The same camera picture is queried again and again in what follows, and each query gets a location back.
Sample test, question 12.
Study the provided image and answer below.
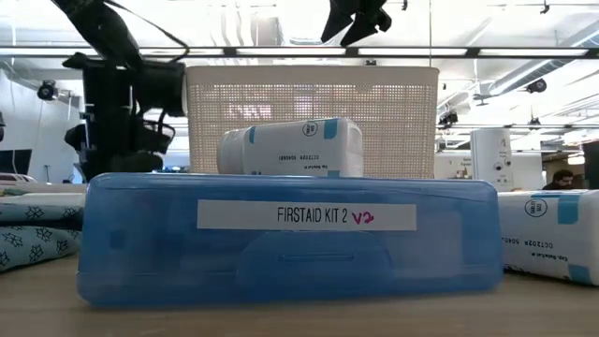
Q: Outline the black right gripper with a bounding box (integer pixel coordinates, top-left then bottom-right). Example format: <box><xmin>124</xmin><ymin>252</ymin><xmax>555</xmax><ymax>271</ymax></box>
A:
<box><xmin>320</xmin><ymin>0</ymin><xmax>393</xmax><ymax>48</ymax></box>

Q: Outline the blue translucent first aid box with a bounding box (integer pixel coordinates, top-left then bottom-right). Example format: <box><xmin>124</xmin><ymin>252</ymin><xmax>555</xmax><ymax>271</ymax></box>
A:
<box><xmin>76</xmin><ymin>171</ymin><xmax>505</xmax><ymax>309</ymax></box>

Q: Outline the white perforated plastic basket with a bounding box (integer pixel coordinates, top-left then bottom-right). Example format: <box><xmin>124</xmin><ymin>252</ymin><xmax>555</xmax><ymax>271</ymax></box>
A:
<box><xmin>185</xmin><ymin>65</ymin><xmax>441</xmax><ymax>180</ymax></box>

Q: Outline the white gauze pack blue print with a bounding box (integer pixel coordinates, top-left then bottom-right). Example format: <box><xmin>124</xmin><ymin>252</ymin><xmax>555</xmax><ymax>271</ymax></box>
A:
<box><xmin>215</xmin><ymin>116</ymin><xmax>365</xmax><ymax>179</ymax></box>
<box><xmin>496</xmin><ymin>188</ymin><xmax>599</xmax><ymax>287</ymax></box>

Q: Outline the teal patterned folded cloth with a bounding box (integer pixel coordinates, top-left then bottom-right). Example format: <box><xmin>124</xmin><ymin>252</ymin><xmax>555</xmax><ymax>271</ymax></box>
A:
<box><xmin>0</xmin><ymin>203</ymin><xmax>85</xmax><ymax>273</ymax></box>

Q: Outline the white standing device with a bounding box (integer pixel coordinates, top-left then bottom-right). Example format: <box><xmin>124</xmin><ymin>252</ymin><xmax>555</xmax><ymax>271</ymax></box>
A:
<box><xmin>470</xmin><ymin>128</ymin><xmax>515</xmax><ymax>192</ymax></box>

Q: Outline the person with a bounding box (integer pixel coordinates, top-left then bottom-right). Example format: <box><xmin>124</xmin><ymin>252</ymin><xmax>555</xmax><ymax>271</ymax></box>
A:
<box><xmin>542</xmin><ymin>168</ymin><xmax>576</xmax><ymax>191</ymax></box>

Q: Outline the dark cabinet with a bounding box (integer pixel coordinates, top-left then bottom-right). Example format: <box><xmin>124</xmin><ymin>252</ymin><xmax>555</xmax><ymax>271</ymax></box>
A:
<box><xmin>582</xmin><ymin>139</ymin><xmax>599</xmax><ymax>190</ymax></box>

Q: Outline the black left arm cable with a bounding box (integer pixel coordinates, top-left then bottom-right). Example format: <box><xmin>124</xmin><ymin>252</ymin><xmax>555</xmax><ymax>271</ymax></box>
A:
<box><xmin>103</xmin><ymin>0</ymin><xmax>191</xmax><ymax>65</ymax></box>

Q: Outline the dark wall monitor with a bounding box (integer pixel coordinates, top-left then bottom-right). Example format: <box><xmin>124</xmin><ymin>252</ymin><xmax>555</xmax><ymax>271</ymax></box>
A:
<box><xmin>0</xmin><ymin>148</ymin><xmax>33</xmax><ymax>175</ymax></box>

